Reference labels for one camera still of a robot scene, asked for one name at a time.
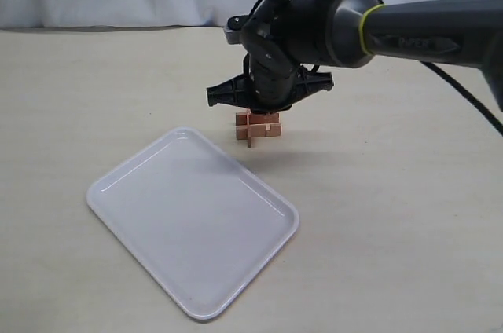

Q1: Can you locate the black cable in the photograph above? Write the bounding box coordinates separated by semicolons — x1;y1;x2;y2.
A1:
251;0;503;134

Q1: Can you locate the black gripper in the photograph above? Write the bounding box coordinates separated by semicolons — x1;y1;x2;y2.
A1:
206;53;334;112

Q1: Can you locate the wooden interlocking puzzle block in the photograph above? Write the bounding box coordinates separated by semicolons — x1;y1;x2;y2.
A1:
235;109;282;148

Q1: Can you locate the white plastic tray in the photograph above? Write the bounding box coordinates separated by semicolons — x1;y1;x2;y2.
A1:
86;127;299;319

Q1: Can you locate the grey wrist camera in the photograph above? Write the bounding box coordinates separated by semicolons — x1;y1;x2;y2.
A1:
223;15;251;46

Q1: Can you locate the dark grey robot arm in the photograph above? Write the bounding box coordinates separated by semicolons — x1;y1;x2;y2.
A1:
207;0;502;114

